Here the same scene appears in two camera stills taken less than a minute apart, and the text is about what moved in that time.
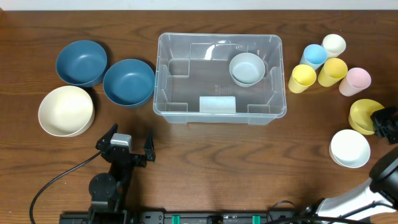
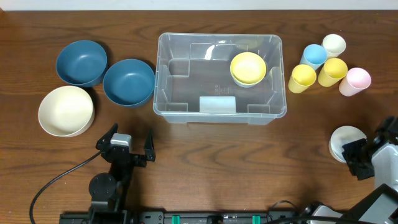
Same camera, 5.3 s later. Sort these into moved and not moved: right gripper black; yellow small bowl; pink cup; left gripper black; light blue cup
Moved: right gripper black; yellow small bowl
Not moved: pink cup; left gripper black; light blue cup
